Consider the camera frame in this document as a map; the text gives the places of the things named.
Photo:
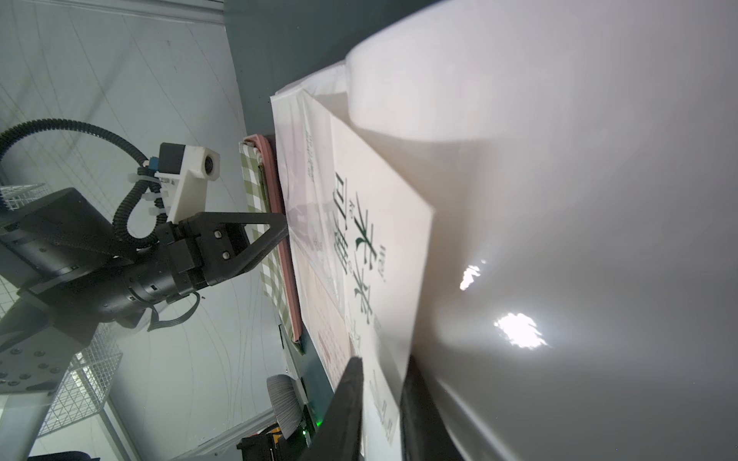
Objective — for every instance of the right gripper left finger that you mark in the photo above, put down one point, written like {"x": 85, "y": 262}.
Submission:
{"x": 339, "y": 437}

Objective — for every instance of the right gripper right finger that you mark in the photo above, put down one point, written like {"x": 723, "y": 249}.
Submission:
{"x": 423, "y": 433}

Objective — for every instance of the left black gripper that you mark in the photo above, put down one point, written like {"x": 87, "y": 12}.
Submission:
{"x": 98, "y": 279}

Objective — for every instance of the white photo card black text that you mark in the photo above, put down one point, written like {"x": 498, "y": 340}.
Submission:
{"x": 388, "y": 235}

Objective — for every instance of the white photo album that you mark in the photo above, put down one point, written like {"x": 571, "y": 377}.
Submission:
{"x": 580, "y": 298}

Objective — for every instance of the pale pink photo card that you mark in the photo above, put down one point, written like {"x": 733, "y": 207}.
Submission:
{"x": 324, "y": 324}

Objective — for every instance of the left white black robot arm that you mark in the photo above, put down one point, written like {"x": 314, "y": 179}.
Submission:
{"x": 36, "y": 349}

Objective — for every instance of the green checkered photo album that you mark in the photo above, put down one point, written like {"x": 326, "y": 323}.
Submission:
{"x": 264, "y": 197}

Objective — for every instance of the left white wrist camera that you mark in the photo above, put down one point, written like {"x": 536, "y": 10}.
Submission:
{"x": 185, "y": 173}

